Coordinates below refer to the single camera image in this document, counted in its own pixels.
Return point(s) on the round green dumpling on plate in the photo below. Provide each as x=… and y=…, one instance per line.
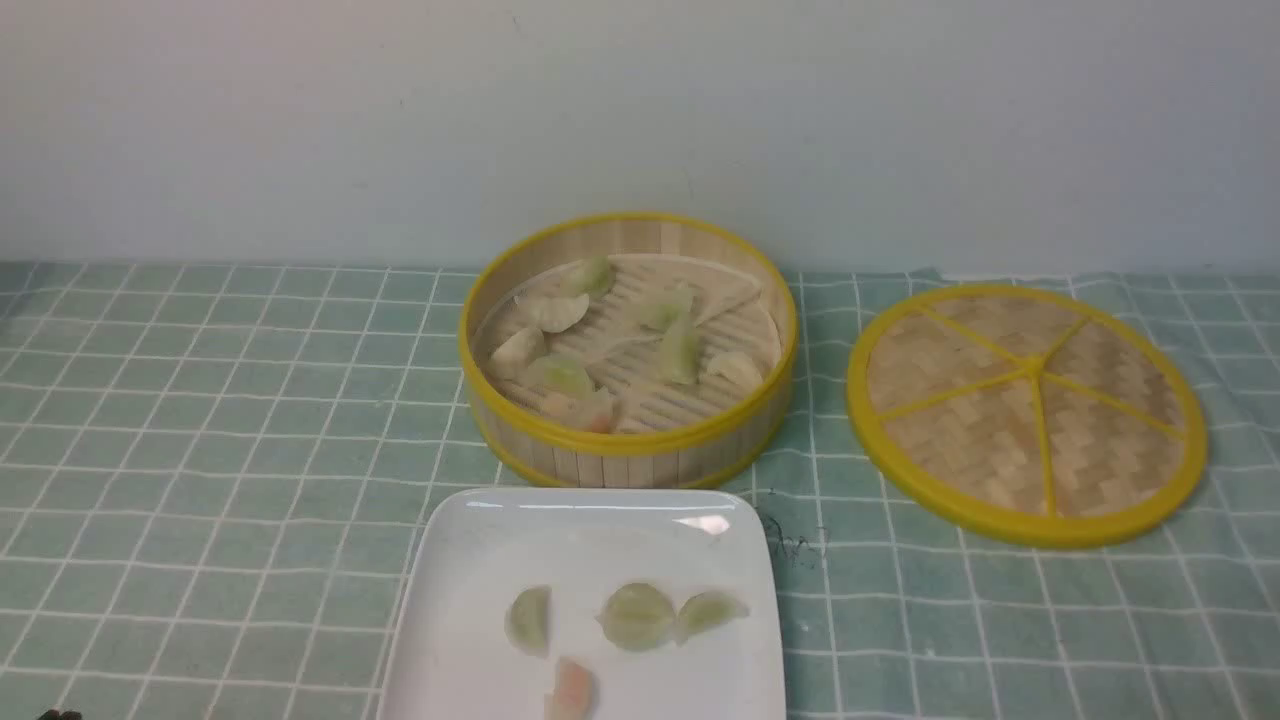
x=637, y=617

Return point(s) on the green dumpling right on plate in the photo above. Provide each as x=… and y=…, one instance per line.
x=706, y=611

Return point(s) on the green dumpling left on plate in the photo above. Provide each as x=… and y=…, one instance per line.
x=528, y=621

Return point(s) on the pink dumpling on plate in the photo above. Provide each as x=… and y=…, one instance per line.
x=573, y=693

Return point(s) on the white square plate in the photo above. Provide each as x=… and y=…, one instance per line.
x=451, y=658

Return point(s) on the yellow rimmed bamboo steamer basket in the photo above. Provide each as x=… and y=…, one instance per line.
x=663, y=434

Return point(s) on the pale green dumpling steamer centre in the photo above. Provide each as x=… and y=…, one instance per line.
x=660, y=311

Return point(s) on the pink dumpling front of steamer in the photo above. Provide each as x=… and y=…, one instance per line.
x=593, y=413

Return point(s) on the green dumpling top of steamer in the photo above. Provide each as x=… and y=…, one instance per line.
x=593, y=277

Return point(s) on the white dumpling upper left steamer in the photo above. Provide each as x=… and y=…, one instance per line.
x=553, y=314

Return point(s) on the yellow rimmed woven steamer lid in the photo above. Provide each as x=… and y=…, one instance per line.
x=1026, y=416

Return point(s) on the green checkered tablecloth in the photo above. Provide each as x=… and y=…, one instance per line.
x=215, y=478

